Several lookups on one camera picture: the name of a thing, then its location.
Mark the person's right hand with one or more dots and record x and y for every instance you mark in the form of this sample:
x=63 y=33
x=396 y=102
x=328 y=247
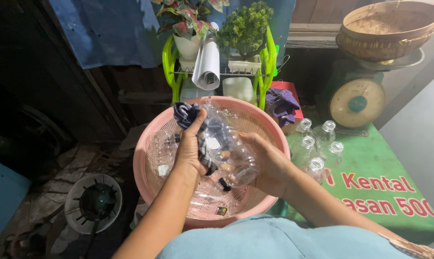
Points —
x=272 y=169

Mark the person's left hand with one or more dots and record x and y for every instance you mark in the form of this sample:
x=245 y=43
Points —
x=188 y=154

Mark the large clear plastic bottle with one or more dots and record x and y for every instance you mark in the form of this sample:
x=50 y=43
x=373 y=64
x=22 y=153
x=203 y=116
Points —
x=238 y=163

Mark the dark checked cloth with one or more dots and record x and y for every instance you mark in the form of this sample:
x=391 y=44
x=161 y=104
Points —
x=184 y=115

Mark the clear bottle with black cap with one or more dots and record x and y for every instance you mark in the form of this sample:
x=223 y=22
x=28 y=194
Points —
x=162 y=148
x=209 y=197

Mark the small clear open bottle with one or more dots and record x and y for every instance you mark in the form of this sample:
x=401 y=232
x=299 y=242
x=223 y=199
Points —
x=315 y=171
x=326 y=133
x=333 y=155
x=303 y=129
x=305 y=151

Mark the pink plastic strainer basket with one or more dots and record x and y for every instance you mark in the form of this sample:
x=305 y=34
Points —
x=140 y=158

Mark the translucent plastic container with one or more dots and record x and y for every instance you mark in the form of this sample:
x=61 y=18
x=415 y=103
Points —
x=193 y=91

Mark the purple cloth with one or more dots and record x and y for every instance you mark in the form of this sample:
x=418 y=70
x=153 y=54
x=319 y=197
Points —
x=281 y=102

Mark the person's light blue shirt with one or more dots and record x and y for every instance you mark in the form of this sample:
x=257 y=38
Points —
x=274 y=241

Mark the white plastic container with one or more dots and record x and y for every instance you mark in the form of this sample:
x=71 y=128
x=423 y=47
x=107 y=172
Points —
x=238 y=90

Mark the red box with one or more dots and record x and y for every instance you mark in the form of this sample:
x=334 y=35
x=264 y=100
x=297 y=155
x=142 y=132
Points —
x=287 y=85

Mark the lime green plastic rack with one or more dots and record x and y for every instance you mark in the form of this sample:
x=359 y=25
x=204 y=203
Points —
x=168 y=66

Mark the rolled white paper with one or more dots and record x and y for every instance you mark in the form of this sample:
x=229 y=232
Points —
x=208 y=61

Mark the green printed banner cloth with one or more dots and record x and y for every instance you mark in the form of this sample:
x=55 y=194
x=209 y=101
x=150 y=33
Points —
x=375 y=162

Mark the round gas stove burner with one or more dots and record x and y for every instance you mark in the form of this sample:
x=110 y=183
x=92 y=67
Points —
x=94 y=201

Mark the green dial weighing scale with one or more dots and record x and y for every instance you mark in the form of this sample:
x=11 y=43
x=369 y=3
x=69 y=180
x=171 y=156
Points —
x=357 y=104

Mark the pink-leaved plant in white pot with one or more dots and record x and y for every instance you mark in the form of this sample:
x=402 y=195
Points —
x=187 y=46

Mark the green bushy plant in pot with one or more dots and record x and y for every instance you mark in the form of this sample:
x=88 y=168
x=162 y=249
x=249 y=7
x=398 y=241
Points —
x=244 y=28

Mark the wooden beam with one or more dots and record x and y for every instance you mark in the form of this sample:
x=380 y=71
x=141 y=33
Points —
x=310 y=36

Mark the blue tarp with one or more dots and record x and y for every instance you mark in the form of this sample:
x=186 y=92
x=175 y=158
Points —
x=105 y=32

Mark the brown woven item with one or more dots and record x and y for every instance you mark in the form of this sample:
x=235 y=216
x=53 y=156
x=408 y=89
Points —
x=418 y=250

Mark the metal scale pan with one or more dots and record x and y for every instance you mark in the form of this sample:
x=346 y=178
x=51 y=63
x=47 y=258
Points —
x=408 y=61

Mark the round woven bamboo basket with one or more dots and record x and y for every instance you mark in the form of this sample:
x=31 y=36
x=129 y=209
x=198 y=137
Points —
x=385 y=32

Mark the blue plastic sheet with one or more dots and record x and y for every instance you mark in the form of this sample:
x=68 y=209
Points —
x=4 y=198

